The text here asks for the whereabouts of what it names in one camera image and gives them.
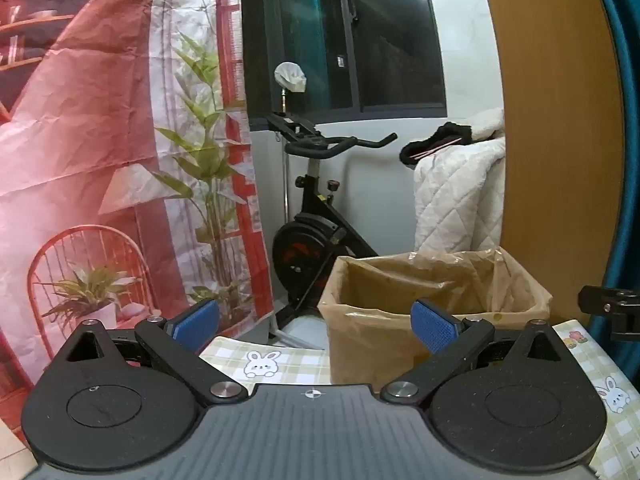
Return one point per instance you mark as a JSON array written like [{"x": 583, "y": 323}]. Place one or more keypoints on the white quilted blanket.
[{"x": 457, "y": 200}]

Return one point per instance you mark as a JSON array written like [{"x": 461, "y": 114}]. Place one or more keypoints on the dark window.
[{"x": 350, "y": 35}]

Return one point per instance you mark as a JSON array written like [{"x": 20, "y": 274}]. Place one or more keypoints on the white cloth cap on pole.
[{"x": 291, "y": 76}]

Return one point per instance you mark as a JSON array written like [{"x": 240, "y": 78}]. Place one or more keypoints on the clear plastic box liner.
[{"x": 425, "y": 280}]

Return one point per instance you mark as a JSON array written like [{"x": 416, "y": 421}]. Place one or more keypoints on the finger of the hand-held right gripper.
[{"x": 607, "y": 305}]

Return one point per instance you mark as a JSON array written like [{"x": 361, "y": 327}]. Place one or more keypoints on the cardboard box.
[{"x": 360, "y": 352}]

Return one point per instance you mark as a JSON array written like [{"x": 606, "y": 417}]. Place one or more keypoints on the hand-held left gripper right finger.
[{"x": 431, "y": 327}]

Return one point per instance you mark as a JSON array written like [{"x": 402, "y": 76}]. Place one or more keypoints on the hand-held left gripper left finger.
[{"x": 196, "y": 322}]

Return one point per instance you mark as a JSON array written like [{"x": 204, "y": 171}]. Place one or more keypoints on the blue curtain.
[{"x": 627, "y": 110}]

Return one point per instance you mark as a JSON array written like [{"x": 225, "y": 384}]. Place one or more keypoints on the wooden panel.
[{"x": 550, "y": 135}]

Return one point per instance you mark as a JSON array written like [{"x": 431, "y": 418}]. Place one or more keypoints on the red printed backdrop cloth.
[{"x": 90, "y": 125}]

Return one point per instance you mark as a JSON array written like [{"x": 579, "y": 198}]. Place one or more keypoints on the black exercise bike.
[{"x": 310, "y": 240}]

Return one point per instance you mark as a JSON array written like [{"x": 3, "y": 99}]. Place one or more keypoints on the black knitted garment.
[{"x": 440, "y": 142}]

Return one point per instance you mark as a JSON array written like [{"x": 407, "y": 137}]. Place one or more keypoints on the checked tablecloth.
[{"x": 300, "y": 371}]

